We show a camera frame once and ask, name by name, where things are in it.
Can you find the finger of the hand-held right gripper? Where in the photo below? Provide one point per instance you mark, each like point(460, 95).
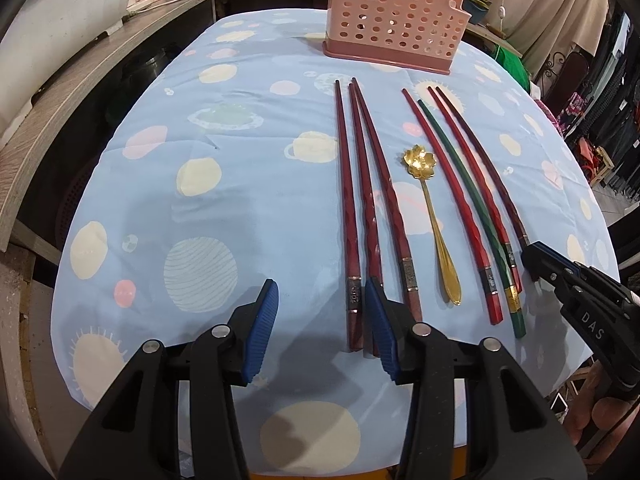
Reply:
point(545, 260)

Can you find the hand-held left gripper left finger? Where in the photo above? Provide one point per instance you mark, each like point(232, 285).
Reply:
point(262, 330)

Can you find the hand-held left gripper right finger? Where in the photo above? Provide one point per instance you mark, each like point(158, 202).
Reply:
point(382, 330)

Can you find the dark maroon chopstick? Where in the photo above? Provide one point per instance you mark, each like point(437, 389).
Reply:
point(480, 165)

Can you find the green chopstick yellow band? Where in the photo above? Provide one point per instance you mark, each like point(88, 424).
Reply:
point(465, 170)

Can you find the bright red chopstick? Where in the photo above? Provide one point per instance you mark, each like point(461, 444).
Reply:
point(452, 125)
point(450, 180)

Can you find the dark red chopstick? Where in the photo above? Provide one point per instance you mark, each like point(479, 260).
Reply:
point(345, 185)
point(361, 160)
point(382, 170)

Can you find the gold flower spoon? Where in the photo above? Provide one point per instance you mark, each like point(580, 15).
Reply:
point(420, 160)

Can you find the pink perforated utensil basket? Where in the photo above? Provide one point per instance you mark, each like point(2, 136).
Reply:
point(390, 15)

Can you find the small wooden stool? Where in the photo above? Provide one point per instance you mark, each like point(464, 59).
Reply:
point(602, 167)

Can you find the pink floral cloth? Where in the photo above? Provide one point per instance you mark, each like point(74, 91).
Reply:
point(550, 120)

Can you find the light blue planet tablecloth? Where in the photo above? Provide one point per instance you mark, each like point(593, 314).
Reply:
point(225, 185)

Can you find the hanging clothes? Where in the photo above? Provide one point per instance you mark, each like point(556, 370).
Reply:
point(610, 85)

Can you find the dark ornate metal rack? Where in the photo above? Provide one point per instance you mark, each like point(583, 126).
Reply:
point(565, 67)

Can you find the green bag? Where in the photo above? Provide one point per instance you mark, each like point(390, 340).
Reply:
point(515, 65)

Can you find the beige curtain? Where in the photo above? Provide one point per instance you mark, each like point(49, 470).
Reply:
point(550, 5)

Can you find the curved wooden counter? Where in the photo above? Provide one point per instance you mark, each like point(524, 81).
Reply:
point(65, 90)

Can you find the white storage box blue lid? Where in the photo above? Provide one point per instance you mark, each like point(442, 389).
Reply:
point(60, 25)

